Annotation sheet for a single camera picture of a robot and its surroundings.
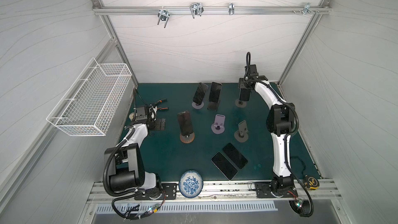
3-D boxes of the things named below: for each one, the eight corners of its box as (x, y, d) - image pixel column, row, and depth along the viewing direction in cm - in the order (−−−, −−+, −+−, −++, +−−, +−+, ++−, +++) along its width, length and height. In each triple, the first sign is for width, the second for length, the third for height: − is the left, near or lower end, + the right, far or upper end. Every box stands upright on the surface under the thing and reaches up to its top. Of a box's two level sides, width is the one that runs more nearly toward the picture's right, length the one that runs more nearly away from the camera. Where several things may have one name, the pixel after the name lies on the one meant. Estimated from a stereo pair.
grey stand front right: (235, 142, 92) (238, 134, 83) (233, 129, 97) (236, 120, 89) (246, 142, 92) (250, 134, 83) (243, 129, 97) (248, 120, 89)
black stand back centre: (207, 109, 109) (208, 105, 105) (209, 103, 112) (210, 99, 109) (217, 111, 108) (217, 107, 104) (218, 105, 111) (219, 101, 107)
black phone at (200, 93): (193, 105, 109) (192, 91, 97) (200, 96, 114) (199, 81, 102) (201, 109, 107) (200, 94, 95) (207, 100, 112) (208, 85, 100)
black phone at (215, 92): (209, 104, 110) (210, 89, 97) (211, 97, 114) (212, 81, 102) (218, 106, 109) (220, 90, 96) (219, 98, 113) (222, 83, 101)
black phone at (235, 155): (240, 170, 82) (241, 169, 80) (221, 149, 89) (222, 148, 87) (248, 162, 85) (249, 161, 83) (229, 143, 92) (229, 141, 90)
